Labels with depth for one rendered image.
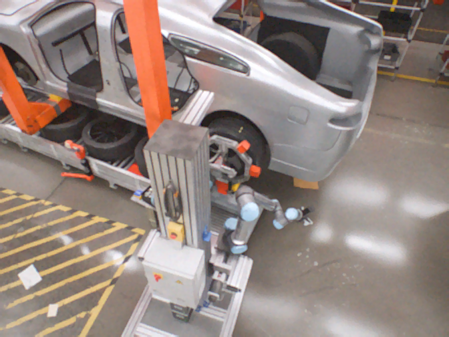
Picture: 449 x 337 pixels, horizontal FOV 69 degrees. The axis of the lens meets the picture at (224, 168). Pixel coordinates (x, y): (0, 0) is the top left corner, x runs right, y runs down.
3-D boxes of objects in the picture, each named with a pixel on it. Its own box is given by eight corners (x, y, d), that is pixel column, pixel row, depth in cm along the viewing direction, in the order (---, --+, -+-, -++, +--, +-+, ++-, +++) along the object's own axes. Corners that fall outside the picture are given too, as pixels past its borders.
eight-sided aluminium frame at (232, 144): (249, 186, 333) (253, 146, 294) (246, 190, 329) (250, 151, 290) (202, 169, 349) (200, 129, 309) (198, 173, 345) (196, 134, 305)
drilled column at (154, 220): (162, 222, 371) (157, 198, 340) (157, 229, 364) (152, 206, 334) (154, 218, 373) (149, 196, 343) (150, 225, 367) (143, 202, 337)
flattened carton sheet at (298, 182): (315, 159, 445) (315, 157, 443) (318, 189, 408) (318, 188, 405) (292, 156, 447) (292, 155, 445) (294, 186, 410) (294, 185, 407)
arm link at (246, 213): (240, 237, 254) (254, 190, 216) (246, 254, 244) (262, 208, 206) (225, 240, 250) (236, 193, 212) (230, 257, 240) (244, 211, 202)
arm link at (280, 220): (274, 218, 248) (286, 210, 244) (280, 231, 241) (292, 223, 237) (269, 215, 243) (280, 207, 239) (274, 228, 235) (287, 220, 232)
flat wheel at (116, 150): (79, 161, 397) (73, 146, 380) (95, 126, 442) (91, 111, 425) (133, 163, 396) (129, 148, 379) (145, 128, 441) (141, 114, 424)
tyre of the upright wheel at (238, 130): (279, 156, 324) (237, 105, 304) (271, 172, 309) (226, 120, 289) (234, 174, 371) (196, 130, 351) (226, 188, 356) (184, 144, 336)
